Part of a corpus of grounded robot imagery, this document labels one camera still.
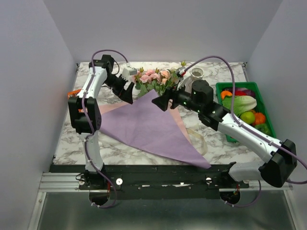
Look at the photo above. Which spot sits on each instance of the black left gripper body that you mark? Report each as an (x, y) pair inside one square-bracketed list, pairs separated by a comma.
[(116, 83)]

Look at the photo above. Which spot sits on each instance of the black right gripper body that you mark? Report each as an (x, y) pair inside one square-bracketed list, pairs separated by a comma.
[(181, 97)]

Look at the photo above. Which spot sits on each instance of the pink flower bouquet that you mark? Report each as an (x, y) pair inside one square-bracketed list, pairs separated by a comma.
[(157, 79)]

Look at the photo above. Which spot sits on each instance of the purple wrapping paper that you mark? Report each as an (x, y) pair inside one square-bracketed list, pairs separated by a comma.
[(142, 125)]

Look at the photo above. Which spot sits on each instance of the cream ribbon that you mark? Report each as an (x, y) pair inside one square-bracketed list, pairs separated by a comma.
[(198, 141)]

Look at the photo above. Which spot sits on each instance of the pink wrapping paper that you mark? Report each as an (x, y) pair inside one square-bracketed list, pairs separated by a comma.
[(175, 114)]

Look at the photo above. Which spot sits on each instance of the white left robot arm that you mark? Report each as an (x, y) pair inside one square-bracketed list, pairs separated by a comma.
[(85, 114)]

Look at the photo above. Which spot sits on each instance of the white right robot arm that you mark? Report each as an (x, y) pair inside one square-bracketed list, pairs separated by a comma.
[(278, 158)]

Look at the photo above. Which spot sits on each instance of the white ceramic vase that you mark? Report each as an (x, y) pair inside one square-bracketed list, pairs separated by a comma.
[(196, 74)]

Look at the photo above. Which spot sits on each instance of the green plastic crate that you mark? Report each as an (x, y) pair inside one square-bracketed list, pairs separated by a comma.
[(252, 86)]

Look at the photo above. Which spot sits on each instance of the orange fruit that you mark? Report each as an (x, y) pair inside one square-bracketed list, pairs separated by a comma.
[(224, 94)]

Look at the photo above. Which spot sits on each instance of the orange cardboard box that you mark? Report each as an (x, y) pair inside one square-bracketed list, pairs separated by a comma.
[(73, 94)]

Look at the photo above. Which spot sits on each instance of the red purple vegetables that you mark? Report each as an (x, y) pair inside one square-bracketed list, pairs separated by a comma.
[(241, 92)]

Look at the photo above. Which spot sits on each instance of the green lettuce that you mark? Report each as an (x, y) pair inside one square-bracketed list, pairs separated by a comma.
[(240, 104)]

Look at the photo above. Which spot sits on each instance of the green apple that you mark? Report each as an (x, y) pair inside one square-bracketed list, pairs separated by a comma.
[(248, 117)]

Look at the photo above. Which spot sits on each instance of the orange mini pumpkin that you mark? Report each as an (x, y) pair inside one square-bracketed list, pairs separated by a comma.
[(259, 118)]

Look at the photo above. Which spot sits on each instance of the green bell pepper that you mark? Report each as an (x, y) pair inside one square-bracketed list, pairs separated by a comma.
[(263, 128)]

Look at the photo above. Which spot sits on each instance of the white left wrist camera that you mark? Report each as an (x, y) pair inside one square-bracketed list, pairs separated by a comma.
[(128, 72)]

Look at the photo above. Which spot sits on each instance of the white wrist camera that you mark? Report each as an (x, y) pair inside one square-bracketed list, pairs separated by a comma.
[(183, 76), (128, 72)]

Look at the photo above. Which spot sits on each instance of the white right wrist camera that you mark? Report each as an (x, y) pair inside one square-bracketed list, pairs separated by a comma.
[(183, 76)]

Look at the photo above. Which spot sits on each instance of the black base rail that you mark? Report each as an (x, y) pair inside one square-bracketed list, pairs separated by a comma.
[(161, 181)]

